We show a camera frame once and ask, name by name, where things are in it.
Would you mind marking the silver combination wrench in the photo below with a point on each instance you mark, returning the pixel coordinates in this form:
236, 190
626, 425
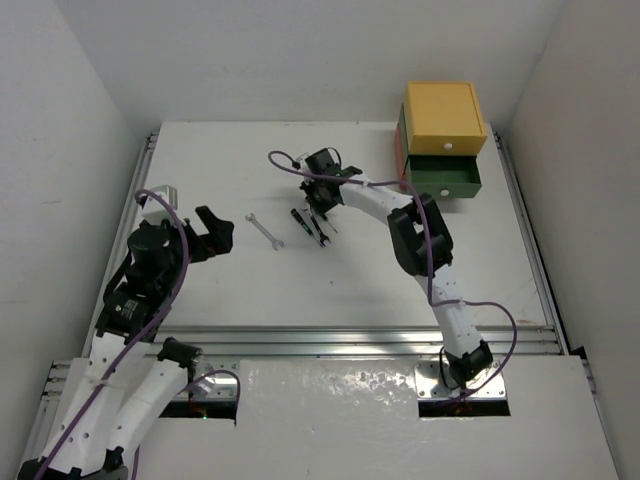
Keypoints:
322, 238

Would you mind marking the aluminium rail frame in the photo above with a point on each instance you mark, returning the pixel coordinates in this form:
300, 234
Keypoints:
349, 299

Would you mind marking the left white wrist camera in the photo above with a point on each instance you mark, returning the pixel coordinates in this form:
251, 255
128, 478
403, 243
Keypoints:
154, 212

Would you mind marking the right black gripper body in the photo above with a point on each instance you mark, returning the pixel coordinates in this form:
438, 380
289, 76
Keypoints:
314, 187

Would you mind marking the green black screwdriver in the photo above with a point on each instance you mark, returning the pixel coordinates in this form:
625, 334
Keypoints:
299, 219
330, 225

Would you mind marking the white front cover panel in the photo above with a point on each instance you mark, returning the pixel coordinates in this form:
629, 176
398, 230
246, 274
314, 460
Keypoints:
360, 420

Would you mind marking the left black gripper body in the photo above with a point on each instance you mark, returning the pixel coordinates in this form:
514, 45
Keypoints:
195, 242

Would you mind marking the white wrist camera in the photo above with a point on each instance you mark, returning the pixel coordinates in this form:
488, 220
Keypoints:
154, 212
300, 161

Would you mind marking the red drawer box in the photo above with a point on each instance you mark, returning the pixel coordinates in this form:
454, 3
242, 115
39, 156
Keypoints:
400, 152

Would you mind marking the green drawer box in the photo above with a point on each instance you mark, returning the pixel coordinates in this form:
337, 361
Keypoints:
443, 177

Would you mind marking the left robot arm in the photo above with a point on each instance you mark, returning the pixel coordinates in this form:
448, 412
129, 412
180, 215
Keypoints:
107, 419

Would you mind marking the silver open-end wrench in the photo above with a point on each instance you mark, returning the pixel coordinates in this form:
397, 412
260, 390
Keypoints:
275, 242

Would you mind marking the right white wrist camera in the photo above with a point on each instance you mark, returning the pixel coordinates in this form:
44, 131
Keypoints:
300, 161

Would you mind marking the yellow drawer box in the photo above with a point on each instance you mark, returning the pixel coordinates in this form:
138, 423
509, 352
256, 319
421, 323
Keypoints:
443, 119

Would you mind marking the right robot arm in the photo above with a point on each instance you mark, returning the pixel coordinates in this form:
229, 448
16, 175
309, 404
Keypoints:
422, 246

